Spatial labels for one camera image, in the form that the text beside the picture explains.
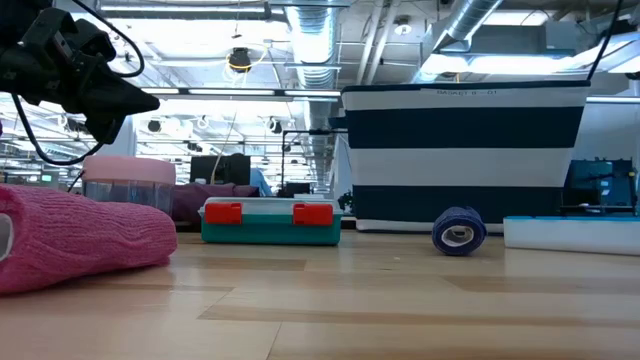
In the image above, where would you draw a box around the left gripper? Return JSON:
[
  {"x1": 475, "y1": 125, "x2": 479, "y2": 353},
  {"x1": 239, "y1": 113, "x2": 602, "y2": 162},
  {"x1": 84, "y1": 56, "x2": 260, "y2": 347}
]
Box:
[{"x1": 0, "y1": 28, "x2": 162, "y2": 146}]

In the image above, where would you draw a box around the clear cup pink lid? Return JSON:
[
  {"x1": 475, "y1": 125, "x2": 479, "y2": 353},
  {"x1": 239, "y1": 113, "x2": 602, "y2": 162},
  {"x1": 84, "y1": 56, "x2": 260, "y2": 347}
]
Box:
[{"x1": 80, "y1": 155, "x2": 178, "y2": 217}]

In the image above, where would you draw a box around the pink knitted cloth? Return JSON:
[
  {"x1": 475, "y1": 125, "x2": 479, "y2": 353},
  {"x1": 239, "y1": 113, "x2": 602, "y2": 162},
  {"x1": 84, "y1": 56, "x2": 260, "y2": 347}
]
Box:
[{"x1": 0, "y1": 183, "x2": 179, "y2": 296}]

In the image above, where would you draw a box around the first aid kit box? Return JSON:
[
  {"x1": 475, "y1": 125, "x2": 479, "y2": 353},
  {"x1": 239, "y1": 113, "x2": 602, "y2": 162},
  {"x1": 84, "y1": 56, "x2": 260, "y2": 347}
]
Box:
[{"x1": 197, "y1": 195, "x2": 345, "y2": 247}]

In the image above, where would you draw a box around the blue bandage roll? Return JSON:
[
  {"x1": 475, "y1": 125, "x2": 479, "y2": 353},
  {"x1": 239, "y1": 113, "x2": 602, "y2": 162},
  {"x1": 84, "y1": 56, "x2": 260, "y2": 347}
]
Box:
[{"x1": 430, "y1": 205, "x2": 488, "y2": 258}]

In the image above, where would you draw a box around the white rectangular box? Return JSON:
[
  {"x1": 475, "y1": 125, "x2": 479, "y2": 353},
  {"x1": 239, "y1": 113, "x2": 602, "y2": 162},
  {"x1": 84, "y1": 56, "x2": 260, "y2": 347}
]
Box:
[{"x1": 502, "y1": 215, "x2": 640, "y2": 258}]

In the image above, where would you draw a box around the navy white striped basket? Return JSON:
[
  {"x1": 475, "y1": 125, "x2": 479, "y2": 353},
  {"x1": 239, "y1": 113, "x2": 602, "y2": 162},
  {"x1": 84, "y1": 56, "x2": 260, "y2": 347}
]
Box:
[{"x1": 340, "y1": 80, "x2": 593, "y2": 234}]

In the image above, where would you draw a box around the purple folded cloth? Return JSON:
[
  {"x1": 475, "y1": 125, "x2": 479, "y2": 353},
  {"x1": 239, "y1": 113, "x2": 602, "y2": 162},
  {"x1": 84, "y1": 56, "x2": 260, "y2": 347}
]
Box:
[{"x1": 171, "y1": 181, "x2": 262, "y2": 227}]

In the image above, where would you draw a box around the black background monitor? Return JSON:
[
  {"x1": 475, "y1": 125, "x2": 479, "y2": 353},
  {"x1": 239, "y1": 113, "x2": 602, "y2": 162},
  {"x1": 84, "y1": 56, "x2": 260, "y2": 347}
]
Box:
[{"x1": 189, "y1": 153, "x2": 252, "y2": 187}]

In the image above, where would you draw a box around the overhead LED light bar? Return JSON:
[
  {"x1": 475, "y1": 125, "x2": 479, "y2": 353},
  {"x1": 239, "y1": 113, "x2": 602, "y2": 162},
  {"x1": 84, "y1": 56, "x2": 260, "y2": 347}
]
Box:
[{"x1": 138, "y1": 86, "x2": 342, "y2": 100}]

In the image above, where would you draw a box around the teal machine cabinet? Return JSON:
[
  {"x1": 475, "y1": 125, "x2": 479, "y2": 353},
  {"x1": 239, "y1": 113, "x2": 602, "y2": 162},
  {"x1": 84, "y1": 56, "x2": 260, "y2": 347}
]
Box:
[{"x1": 561, "y1": 158, "x2": 640, "y2": 218}]

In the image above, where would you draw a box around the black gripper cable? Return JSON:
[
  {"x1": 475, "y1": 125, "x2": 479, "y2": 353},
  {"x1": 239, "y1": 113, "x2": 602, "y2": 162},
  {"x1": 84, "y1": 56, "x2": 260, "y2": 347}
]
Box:
[
  {"x1": 69, "y1": 0, "x2": 147, "y2": 79},
  {"x1": 11, "y1": 93, "x2": 105, "y2": 167}
]

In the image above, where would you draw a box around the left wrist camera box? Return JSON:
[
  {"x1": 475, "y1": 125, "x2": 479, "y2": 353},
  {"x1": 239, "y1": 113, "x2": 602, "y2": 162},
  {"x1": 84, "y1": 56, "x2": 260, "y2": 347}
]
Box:
[{"x1": 21, "y1": 6, "x2": 118, "y2": 64}]

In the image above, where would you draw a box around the black overhead camera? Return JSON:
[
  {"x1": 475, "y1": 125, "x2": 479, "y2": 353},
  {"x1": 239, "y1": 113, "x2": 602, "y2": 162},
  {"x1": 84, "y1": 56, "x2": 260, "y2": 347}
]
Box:
[{"x1": 226, "y1": 46, "x2": 254, "y2": 75}]

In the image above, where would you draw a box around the black background frame stand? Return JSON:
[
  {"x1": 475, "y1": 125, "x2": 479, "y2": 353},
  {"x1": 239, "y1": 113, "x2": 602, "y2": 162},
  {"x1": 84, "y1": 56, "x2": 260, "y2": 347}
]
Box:
[{"x1": 280, "y1": 128, "x2": 349, "y2": 197}]

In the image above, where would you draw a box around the silver ventilation duct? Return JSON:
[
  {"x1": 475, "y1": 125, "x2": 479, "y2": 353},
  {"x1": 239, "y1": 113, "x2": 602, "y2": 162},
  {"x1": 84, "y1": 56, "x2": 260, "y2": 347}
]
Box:
[
  {"x1": 438, "y1": 0, "x2": 505, "y2": 47},
  {"x1": 283, "y1": 0, "x2": 343, "y2": 187}
]

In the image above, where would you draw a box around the black aluminium table frame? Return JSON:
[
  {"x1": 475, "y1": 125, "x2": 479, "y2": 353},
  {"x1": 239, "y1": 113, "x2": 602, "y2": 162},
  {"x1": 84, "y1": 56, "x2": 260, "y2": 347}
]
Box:
[{"x1": 169, "y1": 216, "x2": 361, "y2": 233}]

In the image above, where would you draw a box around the black hanging cable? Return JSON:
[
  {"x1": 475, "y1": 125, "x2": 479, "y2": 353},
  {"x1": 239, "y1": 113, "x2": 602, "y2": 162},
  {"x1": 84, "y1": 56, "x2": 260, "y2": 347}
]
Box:
[{"x1": 586, "y1": 0, "x2": 625, "y2": 82}]

